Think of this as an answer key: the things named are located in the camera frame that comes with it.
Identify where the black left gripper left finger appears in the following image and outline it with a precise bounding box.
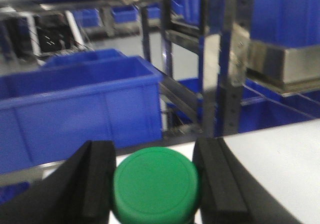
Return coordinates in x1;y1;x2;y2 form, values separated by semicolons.
0;141;116;224

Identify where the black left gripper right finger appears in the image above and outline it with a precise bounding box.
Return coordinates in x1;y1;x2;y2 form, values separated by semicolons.
192;138;300;224

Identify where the green round button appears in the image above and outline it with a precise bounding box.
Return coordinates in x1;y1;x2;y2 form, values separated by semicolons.
112;147;201;224

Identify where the blue bin lower left front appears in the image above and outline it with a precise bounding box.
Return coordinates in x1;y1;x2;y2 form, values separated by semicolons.
0;56;163;173

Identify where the blue bin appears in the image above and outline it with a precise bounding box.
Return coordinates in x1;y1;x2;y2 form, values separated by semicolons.
42;48;126;68
0;56;163;173

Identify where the blue bin bottom right shelf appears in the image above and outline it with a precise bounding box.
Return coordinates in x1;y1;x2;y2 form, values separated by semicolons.
238;80;320;133

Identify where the blue bin lower left rear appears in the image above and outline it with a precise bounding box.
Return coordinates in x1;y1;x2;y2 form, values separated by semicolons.
42;48;126;68

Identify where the large blue bin right shelf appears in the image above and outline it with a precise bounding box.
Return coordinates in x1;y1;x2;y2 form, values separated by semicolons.
250;0;320;48

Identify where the steel rack upright post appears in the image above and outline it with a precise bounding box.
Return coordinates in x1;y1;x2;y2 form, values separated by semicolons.
216;0;254;136

